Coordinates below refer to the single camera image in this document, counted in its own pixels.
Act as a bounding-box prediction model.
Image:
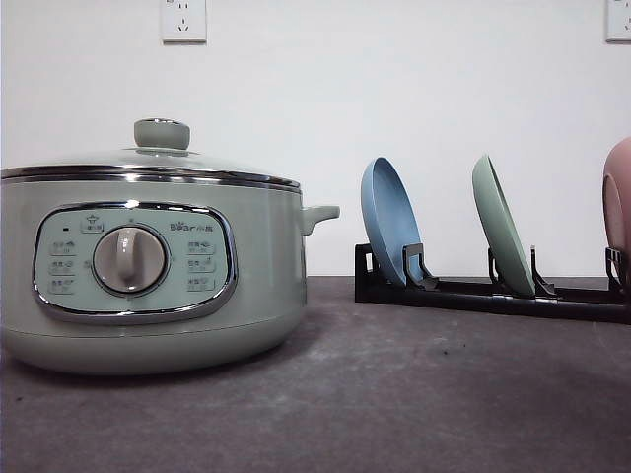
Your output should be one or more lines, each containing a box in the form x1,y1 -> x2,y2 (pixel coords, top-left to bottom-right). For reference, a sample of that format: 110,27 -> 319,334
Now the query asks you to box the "blue plate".
361,157 -> 423,286

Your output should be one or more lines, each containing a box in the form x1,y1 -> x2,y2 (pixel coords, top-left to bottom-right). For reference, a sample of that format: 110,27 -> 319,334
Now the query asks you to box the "white wall socket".
162,0 -> 207,46
605,0 -> 631,45

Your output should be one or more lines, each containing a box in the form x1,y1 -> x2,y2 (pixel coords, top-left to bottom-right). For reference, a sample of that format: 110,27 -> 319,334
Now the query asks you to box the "pink plate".
602,137 -> 631,292

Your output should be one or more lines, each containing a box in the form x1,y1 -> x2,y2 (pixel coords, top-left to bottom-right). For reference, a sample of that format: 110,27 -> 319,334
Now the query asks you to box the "green plate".
472,155 -> 535,297

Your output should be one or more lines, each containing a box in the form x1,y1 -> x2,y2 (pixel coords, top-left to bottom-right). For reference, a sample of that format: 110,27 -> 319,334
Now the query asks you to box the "glass steamer lid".
1,118 -> 302,193

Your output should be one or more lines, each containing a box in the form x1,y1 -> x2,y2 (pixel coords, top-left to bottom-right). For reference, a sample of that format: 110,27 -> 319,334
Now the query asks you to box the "black plate rack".
354,243 -> 631,323

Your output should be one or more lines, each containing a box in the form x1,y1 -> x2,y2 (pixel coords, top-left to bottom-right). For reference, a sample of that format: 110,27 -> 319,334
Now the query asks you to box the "white wall socket left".
162,0 -> 207,46

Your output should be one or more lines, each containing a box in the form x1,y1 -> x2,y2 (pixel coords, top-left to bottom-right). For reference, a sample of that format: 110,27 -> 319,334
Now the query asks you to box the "green electric steamer pot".
1,167 -> 341,375

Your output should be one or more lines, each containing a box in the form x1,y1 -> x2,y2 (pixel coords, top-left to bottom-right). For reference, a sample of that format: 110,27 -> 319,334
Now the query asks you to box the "white wall socket right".
605,0 -> 631,45

